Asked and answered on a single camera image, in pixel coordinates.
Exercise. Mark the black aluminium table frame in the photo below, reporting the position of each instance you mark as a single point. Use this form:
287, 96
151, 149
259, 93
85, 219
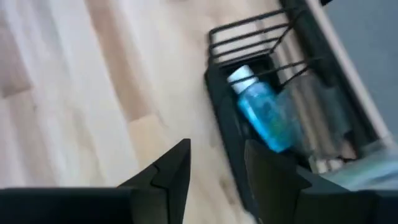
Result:
314, 34

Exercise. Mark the clear plastic cup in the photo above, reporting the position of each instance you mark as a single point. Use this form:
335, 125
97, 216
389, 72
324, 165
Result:
323, 118

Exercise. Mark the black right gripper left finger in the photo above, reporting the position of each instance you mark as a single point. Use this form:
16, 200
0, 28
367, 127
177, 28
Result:
168, 186

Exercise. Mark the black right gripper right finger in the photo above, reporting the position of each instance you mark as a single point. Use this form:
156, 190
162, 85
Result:
273, 186

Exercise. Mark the plastic toothbrush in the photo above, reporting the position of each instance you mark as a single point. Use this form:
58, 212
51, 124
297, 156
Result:
367, 171

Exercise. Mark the blue mouthwash bottle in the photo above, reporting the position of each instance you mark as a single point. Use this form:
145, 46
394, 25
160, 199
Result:
264, 115

